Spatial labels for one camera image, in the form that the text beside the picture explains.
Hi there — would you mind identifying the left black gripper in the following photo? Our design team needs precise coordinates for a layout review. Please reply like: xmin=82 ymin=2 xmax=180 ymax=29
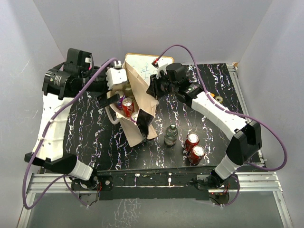
xmin=80 ymin=61 xmax=120 ymax=106

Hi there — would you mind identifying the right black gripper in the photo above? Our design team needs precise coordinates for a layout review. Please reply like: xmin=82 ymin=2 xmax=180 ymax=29
xmin=147 ymin=71 xmax=178 ymax=98

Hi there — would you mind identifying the red cola can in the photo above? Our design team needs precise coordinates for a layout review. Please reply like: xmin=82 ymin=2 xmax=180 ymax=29
xmin=122 ymin=97 xmax=134 ymax=117
xmin=184 ymin=133 xmax=200 ymax=152
xmin=188 ymin=145 xmax=205 ymax=165

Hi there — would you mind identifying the clear glass bottle green cap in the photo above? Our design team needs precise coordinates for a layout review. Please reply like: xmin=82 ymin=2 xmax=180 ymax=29
xmin=123 ymin=83 xmax=133 ymax=97

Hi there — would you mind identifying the cream canvas tote bag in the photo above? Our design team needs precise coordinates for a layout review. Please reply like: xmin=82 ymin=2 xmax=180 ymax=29
xmin=105 ymin=61 xmax=159 ymax=147

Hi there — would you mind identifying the purple Fanta can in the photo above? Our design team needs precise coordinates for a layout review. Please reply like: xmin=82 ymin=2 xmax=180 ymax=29
xmin=115 ymin=90 xmax=125 ymax=110
xmin=131 ymin=112 xmax=138 ymax=123

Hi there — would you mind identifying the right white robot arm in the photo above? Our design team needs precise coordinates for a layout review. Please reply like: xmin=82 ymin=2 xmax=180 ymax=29
xmin=147 ymin=60 xmax=262 ymax=189

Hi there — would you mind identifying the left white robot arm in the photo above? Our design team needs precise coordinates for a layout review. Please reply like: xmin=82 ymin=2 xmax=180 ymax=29
xmin=24 ymin=48 xmax=123 ymax=190

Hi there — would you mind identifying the small whiteboard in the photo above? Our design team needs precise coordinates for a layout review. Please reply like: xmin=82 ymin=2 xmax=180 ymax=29
xmin=124 ymin=53 xmax=174 ymax=80

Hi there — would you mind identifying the clear glass bottle on table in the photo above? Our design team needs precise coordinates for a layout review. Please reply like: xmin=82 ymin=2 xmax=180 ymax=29
xmin=164 ymin=124 xmax=178 ymax=146

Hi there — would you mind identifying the yellow tape roll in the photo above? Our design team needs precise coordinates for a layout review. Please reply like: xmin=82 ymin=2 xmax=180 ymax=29
xmin=215 ymin=96 xmax=224 ymax=104

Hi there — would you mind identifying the red cola can front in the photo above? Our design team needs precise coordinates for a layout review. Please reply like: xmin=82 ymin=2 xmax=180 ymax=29
xmin=188 ymin=145 xmax=205 ymax=165

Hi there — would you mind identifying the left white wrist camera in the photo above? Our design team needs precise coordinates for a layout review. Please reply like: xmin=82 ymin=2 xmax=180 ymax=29
xmin=106 ymin=60 xmax=128 ymax=90

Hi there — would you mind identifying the aluminium frame rail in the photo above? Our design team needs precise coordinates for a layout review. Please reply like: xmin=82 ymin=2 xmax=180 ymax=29
xmin=16 ymin=62 xmax=293 ymax=228

